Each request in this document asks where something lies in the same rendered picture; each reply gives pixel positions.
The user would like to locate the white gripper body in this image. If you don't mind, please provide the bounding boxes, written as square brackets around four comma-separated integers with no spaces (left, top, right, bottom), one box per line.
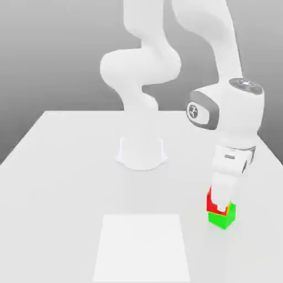
[211,144,253,176]

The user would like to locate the small red cube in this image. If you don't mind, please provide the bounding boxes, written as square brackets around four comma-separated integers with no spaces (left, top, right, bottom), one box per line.
[206,186,232,217]

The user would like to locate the small green cube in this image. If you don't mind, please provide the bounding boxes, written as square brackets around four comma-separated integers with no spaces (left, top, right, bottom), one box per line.
[208,202,237,230]

